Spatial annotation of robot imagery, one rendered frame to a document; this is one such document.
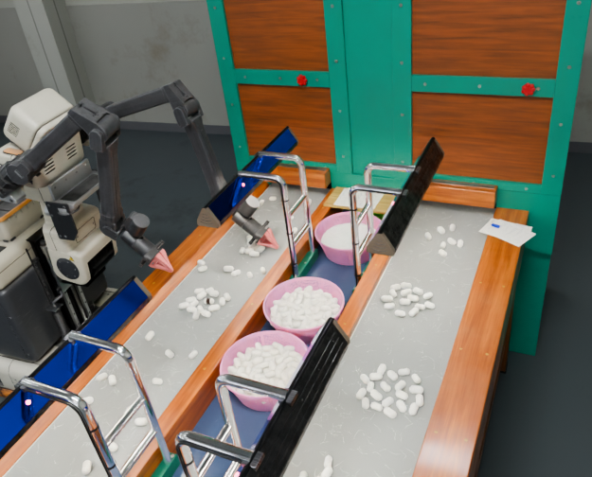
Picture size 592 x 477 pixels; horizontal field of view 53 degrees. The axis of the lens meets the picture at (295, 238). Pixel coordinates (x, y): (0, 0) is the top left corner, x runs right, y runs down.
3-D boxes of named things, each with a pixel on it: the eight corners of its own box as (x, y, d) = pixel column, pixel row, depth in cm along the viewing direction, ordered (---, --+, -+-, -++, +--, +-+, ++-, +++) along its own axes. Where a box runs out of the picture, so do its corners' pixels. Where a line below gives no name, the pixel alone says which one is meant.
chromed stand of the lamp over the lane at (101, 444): (75, 506, 150) (8, 385, 125) (124, 443, 164) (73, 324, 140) (134, 532, 142) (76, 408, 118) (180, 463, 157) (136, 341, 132)
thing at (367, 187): (352, 298, 205) (344, 186, 180) (370, 265, 220) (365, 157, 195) (405, 309, 197) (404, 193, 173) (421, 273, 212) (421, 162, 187)
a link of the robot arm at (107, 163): (104, 111, 175) (84, 129, 167) (122, 115, 174) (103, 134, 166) (113, 219, 204) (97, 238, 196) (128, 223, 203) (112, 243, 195)
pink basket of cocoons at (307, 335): (262, 354, 187) (259, 331, 182) (270, 300, 210) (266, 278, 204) (347, 350, 185) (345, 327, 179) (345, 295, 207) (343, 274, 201)
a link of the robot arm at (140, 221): (113, 216, 202) (100, 231, 196) (123, 196, 194) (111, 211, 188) (143, 235, 204) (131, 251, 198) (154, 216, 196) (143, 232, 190)
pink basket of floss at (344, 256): (331, 278, 216) (329, 257, 211) (307, 241, 237) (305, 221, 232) (397, 258, 221) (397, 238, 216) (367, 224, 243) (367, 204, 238)
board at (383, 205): (323, 206, 241) (323, 203, 241) (336, 188, 252) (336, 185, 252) (402, 217, 228) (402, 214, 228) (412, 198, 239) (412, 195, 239)
